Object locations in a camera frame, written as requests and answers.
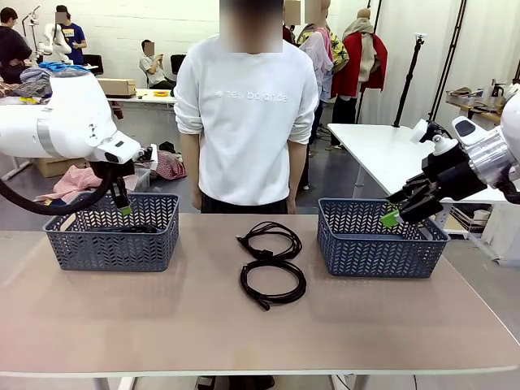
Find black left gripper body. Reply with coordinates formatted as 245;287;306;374
106;160;137;184

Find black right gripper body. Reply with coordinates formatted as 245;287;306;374
419;141;488;202

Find black thin cable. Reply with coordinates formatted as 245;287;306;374
236;221;304;262
239;259;307;312

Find person's right forearm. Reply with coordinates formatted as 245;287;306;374
179;132;203;194

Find person's left forearm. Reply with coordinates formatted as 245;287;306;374
286;137;309;200

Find clear plastic storage bin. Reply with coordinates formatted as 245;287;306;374
124;167;152;194

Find pink checkered cloth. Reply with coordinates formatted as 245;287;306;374
53;163;105;201

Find red checkered clothes heap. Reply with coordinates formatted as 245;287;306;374
133;141;189;181

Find white side table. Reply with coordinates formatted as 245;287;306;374
327;123;509;204

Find grey-blue woven plastic basket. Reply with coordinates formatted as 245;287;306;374
43;193;181;273
317;197;452;280

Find open cardboard box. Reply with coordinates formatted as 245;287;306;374
33;155;91;179

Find white background table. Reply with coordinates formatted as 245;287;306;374
105;86;178;121

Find flat cardboard box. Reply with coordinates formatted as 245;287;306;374
97;77;137;99

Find black tripod stand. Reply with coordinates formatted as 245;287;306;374
391;32;428;129

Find black light stand poles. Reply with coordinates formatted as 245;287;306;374
424;0;469;139

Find seated person with phone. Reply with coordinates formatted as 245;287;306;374
138;39;177;90

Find person in white sweatshirt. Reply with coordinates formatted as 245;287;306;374
173;0;321;215

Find pile of colourful clothes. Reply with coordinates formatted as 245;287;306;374
0;60;97;102

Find mannequin with red coat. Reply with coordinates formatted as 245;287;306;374
330;7;389;125

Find person in blue shirt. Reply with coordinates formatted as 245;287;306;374
54;4;88;66

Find person in black top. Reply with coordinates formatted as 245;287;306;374
0;6;33;85

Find mannequin with floral shirt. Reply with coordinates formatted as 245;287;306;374
298;0;351;151

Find mannequin in dark clothes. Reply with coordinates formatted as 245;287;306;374
282;0;302;45

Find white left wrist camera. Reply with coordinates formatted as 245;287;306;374
137;144;159;167

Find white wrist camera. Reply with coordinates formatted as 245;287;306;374
137;144;159;167
409;119;459;156

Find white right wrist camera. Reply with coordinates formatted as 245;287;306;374
409;119;459;156

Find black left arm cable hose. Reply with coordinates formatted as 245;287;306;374
0;161;124;217

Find wooden wall shelf with tools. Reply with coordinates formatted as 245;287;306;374
444;79;509;125

